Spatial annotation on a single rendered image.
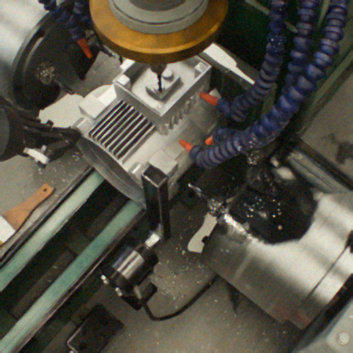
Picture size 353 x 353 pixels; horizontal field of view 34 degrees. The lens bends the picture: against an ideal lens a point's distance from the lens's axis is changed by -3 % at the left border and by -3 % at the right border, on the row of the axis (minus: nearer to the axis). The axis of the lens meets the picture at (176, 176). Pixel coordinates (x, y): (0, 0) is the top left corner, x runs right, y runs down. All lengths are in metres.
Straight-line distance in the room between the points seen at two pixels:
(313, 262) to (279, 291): 0.07
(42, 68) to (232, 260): 0.46
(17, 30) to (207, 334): 0.65
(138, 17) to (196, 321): 0.63
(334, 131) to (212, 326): 0.49
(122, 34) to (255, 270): 0.37
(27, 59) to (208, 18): 0.38
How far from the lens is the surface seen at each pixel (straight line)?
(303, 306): 0.87
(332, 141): 1.30
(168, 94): 0.95
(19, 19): 1.02
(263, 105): 0.94
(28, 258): 1.09
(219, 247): 0.87
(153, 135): 0.95
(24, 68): 1.04
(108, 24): 0.76
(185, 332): 1.15
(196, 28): 0.75
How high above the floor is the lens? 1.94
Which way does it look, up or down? 68 degrees down
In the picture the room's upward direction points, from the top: 1 degrees counter-clockwise
